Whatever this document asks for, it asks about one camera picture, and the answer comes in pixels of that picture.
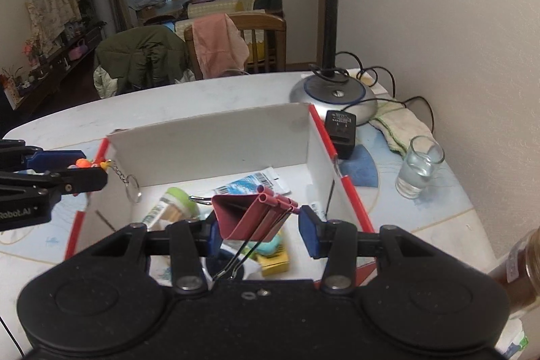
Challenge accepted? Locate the toothpick jar green lid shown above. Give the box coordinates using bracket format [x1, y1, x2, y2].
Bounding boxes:
[142, 187, 199, 230]

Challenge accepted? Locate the red binder clip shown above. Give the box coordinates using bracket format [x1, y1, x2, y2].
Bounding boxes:
[189, 186, 299, 281]

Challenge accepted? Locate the orange keychain figure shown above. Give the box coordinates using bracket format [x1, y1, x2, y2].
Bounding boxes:
[73, 158, 142, 204]

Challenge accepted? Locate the blue white toothpaste tube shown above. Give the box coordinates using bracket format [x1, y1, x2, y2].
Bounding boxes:
[200, 167, 291, 198]

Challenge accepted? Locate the yellow small box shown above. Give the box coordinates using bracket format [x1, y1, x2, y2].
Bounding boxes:
[255, 245, 290, 277]

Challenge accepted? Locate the dark tv cabinet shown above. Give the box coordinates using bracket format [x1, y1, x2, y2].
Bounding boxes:
[1, 22, 104, 124]

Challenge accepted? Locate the red white cardboard box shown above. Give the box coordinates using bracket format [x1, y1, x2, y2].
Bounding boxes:
[63, 101, 376, 289]

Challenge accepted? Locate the black power adapter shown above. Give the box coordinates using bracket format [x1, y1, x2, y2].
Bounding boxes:
[325, 111, 356, 160]

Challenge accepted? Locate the clear drinking glass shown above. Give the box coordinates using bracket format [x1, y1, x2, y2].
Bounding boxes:
[396, 135, 446, 199]

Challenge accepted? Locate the white green cloth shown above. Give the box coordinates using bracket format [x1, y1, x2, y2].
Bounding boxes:
[369, 102, 433, 157]

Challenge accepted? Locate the floral hanging cloth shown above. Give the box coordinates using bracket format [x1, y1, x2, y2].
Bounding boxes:
[25, 0, 81, 56]

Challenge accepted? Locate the olive green jacket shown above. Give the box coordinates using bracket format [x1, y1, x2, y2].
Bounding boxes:
[93, 25, 195, 100]

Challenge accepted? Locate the brown glass jar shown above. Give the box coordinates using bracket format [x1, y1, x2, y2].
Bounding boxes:
[489, 228, 539, 319]

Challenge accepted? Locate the pink cloth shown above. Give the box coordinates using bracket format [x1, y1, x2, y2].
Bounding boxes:
[192, 14, 250, 80]

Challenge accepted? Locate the wooden chair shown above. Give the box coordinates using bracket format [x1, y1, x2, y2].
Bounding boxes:
[176, 12, 287, 80]

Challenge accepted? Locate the sofa with blankets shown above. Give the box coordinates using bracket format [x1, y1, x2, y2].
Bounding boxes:
[183, 0, 283, 24]

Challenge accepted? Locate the teal ring tape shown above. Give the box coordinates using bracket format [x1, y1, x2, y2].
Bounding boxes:
[254, 234, 282, 257]

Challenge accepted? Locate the black lamp cable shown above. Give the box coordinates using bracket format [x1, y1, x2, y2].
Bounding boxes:
[309, 50, 436, 134]

